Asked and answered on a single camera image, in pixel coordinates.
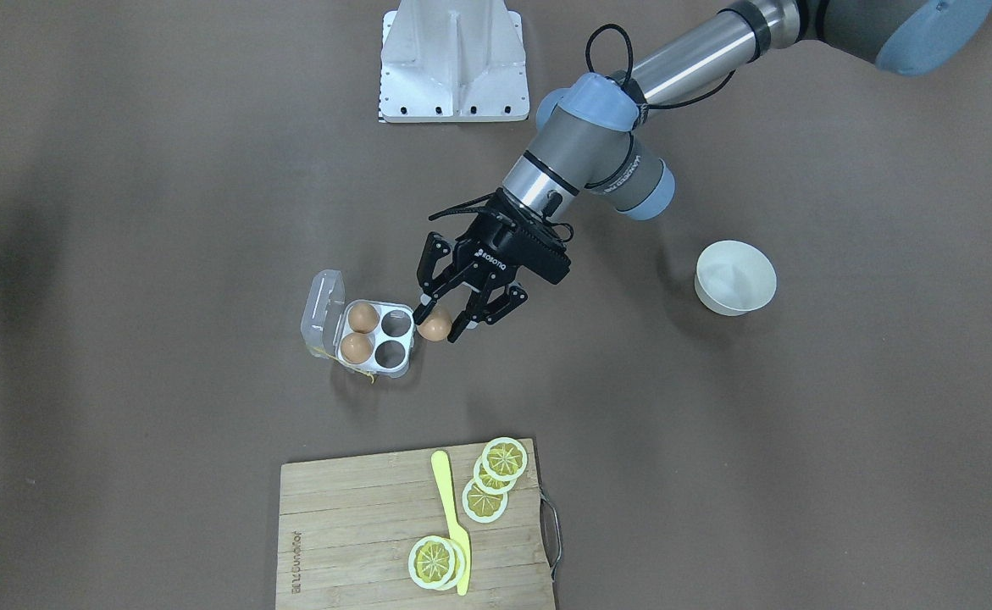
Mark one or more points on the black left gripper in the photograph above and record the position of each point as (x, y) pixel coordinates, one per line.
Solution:
(485, 252)

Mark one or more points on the brown egg from bowl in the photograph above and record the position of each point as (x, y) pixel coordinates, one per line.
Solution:
(437, 326)

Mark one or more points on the clear plastic egg box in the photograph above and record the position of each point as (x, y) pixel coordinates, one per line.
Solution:
(324, 323)

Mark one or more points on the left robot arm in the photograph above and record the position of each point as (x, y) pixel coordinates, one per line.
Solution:
(586, 134)

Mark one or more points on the brown egg rear slot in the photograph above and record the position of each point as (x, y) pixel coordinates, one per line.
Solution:
(363, 317)

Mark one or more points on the brown egg slot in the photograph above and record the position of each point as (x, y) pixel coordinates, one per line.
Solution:
(363, 317)
(356, 348)

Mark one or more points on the brown egg front slot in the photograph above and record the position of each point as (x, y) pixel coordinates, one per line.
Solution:
(356, 348)

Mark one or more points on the yellow plastic knife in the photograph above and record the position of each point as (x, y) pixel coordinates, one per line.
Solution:
(442, 471)

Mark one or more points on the lemon slice top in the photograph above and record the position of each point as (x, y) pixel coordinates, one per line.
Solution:
(503, 459)

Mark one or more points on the lemon slice middle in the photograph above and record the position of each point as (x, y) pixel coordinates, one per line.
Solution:
(489, 485)

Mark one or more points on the lemon slice lower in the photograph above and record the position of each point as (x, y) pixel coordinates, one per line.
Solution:
(481, 506)

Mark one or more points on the bamboo cutting board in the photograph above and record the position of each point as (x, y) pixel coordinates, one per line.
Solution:
(347, 526)

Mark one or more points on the white ceramic bowl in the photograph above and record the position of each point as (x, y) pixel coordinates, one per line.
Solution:
(733, 278)

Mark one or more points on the lemon slice by knife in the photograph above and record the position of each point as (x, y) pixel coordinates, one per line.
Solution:
(436, 563)

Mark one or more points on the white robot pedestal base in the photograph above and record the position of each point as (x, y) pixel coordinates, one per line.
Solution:
(452, 62)

